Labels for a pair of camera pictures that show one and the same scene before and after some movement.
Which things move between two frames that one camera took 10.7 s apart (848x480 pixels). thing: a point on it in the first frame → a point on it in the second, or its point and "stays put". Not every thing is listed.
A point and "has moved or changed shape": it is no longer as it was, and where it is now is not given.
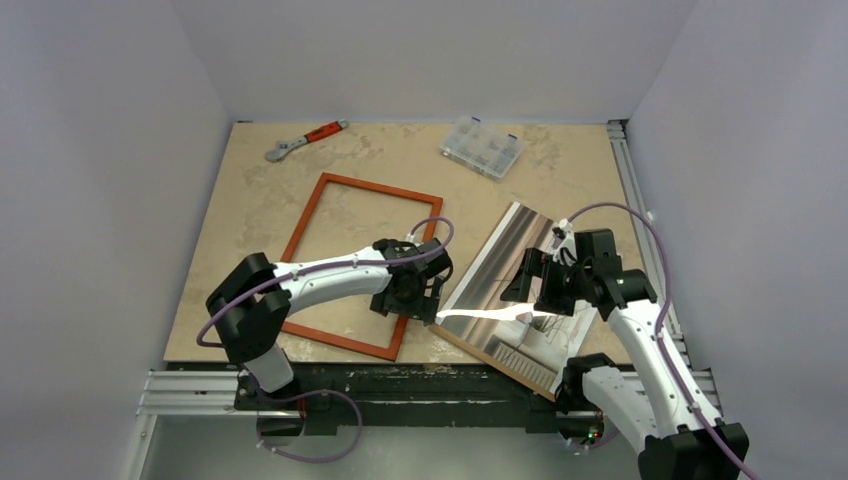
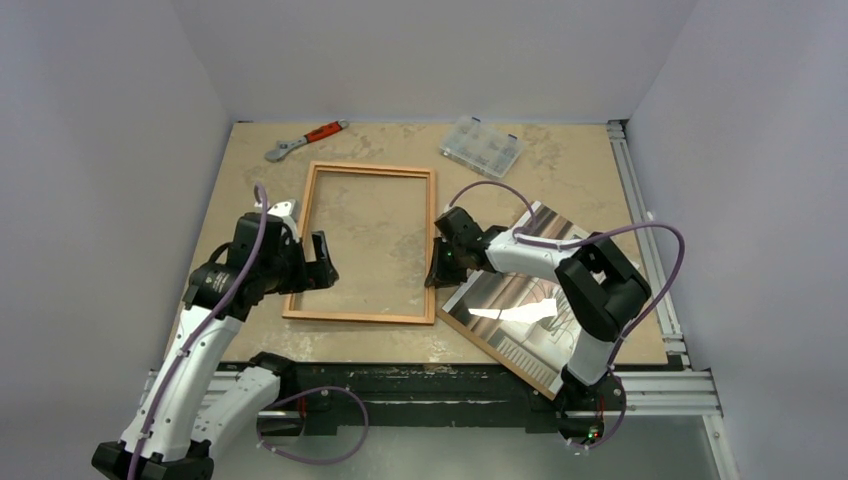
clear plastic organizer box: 481,146 stays put
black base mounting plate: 331,394 stays put
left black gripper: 421,308 → 310,275
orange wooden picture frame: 304,227 has moved or changed shape
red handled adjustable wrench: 284,146 stays put
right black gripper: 539,278 → 448,254
